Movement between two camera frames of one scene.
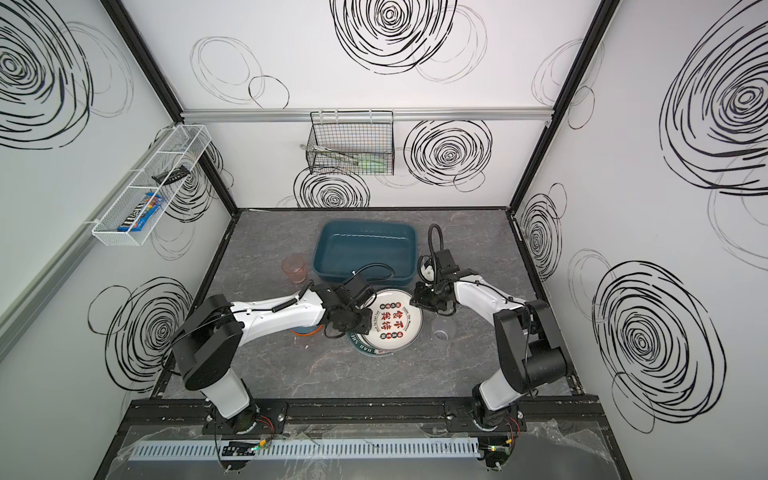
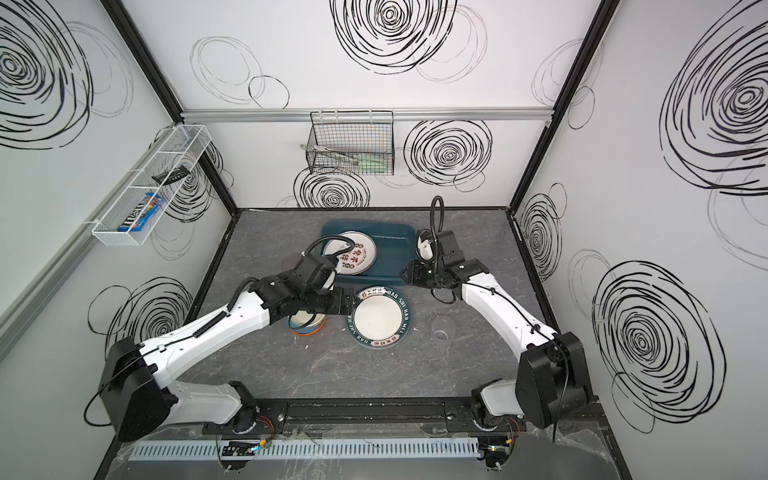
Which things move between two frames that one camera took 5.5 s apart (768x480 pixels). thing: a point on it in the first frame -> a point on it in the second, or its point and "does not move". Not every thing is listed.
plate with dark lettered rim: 356,340 -> 378,317
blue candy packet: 138,218 does not move
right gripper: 424,300 -> 411,273
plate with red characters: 396,322 -> 357,261
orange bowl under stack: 308,334 does not move
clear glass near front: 442,330 does not move
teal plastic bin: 382,251 does not move
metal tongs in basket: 348,157 does not move
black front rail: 368,415 does not move
